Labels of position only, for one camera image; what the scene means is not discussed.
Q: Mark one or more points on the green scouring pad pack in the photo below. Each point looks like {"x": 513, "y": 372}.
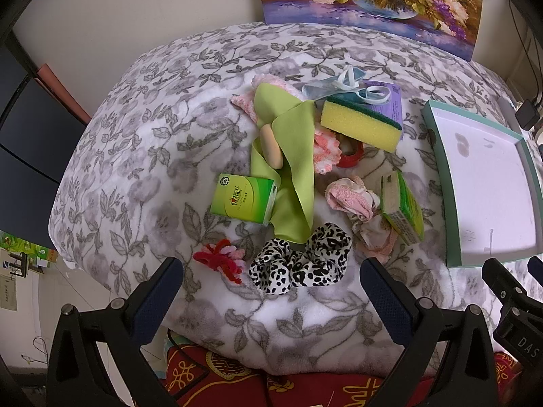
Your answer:
{"x": 400, "y": 208}

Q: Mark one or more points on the leopard print scrunchie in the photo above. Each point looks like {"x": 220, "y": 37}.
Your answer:
{"x": 321, "y": 262}

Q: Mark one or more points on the teal white tray box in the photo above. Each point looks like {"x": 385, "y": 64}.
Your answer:
{"x": 490, "y": 186}

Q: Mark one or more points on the red tape roll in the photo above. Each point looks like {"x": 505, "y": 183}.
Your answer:
{"x": 351, "y": 151}

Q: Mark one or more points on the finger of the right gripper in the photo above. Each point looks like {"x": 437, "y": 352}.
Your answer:
{"x": 519, "y": 330}

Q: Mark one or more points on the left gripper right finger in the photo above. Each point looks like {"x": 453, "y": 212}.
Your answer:
{"x": 466, "y": 374}

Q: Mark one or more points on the dark cabinet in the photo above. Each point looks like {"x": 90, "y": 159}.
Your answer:
{"x": 38, "y": 136}

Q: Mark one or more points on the pink floral scrunchie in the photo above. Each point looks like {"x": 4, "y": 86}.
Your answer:
{"x": 376, "y": 237}

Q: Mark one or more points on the beige oval sponge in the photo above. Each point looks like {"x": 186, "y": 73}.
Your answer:
{"x": 270, "y": 147}

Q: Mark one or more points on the green microfibre cloth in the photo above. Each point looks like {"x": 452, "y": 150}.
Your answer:
{"x": 293, "y": 124}

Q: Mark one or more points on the red pink yarn bow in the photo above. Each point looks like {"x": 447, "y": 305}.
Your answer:
{"x": 225, "y": 258}

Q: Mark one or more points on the green tissue pack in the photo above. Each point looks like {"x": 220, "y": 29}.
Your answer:
{"x": 245, "y": 198}

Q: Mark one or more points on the grey floral blanket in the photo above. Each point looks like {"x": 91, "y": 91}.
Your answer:
{"x": 139, "y": 185}

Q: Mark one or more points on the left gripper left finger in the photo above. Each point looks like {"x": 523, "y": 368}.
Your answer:
{"x": 76, "y": 373}

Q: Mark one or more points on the purple card box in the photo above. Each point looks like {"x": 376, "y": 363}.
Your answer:
{"x": 392, "y": 108}

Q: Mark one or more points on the pink white fluffy towel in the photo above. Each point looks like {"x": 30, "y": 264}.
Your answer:
{"x": 327, "y": 151}

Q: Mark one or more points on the yellow green sponge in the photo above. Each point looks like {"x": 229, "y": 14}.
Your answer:
{"x": 357, "y": 121}

